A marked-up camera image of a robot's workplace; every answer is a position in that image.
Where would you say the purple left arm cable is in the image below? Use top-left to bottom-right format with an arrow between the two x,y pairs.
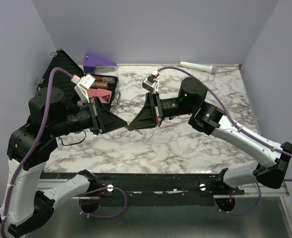
0,67 -> 127,238

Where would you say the white cylindrical marker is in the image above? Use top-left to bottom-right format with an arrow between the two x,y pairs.
180,61 -> 218,74

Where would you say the pink card deck box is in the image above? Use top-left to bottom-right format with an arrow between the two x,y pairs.
87,88 -> 112,104

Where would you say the orange green chip stack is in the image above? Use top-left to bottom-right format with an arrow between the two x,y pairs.
90,82 -> 108,89

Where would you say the black poker chip case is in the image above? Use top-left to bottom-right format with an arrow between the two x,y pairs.
34,49 -> 121,110

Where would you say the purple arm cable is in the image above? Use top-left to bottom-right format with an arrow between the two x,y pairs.
0,67 -> 127,238
158,66 -> 292,216

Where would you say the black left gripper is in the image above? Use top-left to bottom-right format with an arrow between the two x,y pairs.
51,95 -> 129,136

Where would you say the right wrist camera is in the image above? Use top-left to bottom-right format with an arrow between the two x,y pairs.
142,70 -> 159,94

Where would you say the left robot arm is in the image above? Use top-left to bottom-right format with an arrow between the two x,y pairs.
0,87 -> 127,238

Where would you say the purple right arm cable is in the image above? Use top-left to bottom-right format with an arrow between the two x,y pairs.
158,66 -> 292,216

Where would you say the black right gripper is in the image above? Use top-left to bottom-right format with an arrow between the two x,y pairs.
128,91 -> 195,131

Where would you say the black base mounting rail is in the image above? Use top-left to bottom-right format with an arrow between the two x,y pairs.
40,172 -> 245,206

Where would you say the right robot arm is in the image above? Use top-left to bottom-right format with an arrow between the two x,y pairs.
128,76 -> 292,194

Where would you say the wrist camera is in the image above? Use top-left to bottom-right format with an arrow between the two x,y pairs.
71,74 -> 95,101
142,70 -> 159,94

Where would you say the blue grey chip stack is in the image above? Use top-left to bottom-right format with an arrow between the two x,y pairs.
94,75 -> 116,84

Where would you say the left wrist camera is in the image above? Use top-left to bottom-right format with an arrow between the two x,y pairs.
71,74 -> 95,101

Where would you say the purple plastic wedge block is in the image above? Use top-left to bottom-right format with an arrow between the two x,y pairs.
83,53 -> 117,74

